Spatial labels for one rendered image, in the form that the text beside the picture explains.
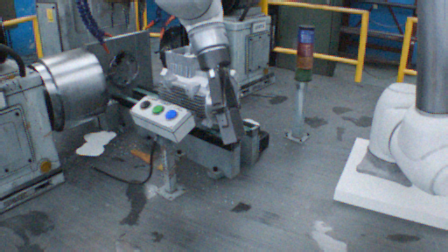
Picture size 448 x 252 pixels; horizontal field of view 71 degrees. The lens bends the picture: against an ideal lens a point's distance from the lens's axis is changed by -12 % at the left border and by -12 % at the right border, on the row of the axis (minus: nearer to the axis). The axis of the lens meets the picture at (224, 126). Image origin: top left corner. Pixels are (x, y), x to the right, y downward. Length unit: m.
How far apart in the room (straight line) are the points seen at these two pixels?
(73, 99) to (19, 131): 0.20
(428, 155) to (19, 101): 1.04
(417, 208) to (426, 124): 0.27
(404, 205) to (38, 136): 1.05
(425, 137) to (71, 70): 0.98
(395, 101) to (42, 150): 1.02
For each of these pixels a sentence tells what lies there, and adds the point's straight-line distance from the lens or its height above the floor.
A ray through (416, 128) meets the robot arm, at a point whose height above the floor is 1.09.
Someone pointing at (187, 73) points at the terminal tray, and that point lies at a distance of 1.08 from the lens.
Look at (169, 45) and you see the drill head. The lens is 1.52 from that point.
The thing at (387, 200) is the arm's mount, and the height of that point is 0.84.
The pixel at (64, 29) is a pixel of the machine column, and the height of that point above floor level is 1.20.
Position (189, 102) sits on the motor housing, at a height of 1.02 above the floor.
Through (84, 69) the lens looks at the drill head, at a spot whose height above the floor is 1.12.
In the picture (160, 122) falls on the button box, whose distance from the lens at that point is 0.86.
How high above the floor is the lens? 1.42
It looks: 26 degrees down
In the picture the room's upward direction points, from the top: straight up
